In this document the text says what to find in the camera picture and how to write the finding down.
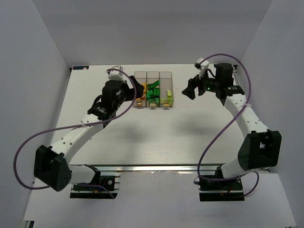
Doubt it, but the green 2x2 lego brick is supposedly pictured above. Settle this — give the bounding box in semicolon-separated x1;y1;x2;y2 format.
146;93;153;99

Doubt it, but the orange round lego piece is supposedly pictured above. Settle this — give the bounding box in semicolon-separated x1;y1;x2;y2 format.
137;95;145;100

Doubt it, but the green long lego brick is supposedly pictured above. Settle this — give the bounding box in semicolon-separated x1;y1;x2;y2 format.
147;80;160;90

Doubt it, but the green 2x3 lego brick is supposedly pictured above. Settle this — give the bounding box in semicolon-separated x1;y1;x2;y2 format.
153;88;160;98

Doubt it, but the green lego plate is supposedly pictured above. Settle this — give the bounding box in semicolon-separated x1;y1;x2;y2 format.
147;88;154;94

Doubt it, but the light green sloped lego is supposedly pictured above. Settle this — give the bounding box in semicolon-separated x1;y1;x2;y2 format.
167;89;172;99

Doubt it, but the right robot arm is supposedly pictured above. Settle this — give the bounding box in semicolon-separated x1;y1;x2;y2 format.
182;63;282;180

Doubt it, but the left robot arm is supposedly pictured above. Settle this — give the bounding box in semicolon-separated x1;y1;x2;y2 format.
34;76;144;191

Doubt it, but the left clear container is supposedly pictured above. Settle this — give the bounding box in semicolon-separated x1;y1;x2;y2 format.
133;71;147;107

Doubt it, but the clear container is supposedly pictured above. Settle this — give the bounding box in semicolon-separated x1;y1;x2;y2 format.
133;71;147;107
160;72;174;107
146;71;160;106

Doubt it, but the middle clear container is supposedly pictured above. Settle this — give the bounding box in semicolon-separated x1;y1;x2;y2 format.
146;71;160;106

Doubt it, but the right clear container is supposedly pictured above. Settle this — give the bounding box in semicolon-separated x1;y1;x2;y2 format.
160;72;174;107

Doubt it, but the left blue label sticker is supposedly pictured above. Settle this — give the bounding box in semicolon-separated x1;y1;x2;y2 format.
72;66;89;70

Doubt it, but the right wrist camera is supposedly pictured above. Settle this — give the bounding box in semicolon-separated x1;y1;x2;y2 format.
194;57;209;78

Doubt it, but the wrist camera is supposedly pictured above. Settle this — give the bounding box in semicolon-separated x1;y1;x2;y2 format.
107;65;124;83
194;57;209;78

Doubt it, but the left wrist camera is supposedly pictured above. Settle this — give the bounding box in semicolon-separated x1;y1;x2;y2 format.
107;65;124;83

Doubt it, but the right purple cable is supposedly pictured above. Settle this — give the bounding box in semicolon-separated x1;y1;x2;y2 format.
197;53;260;197

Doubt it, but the purple cable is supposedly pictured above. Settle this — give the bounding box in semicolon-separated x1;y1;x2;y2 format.
197;53;260;197
13;68;138;198

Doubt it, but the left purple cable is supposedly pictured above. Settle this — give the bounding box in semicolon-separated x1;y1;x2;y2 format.
13;68;138;198

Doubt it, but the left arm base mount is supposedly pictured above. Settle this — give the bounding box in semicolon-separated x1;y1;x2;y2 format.
70;165;120;200

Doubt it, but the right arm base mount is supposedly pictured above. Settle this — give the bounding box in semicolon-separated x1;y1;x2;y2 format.
196;178;245;202

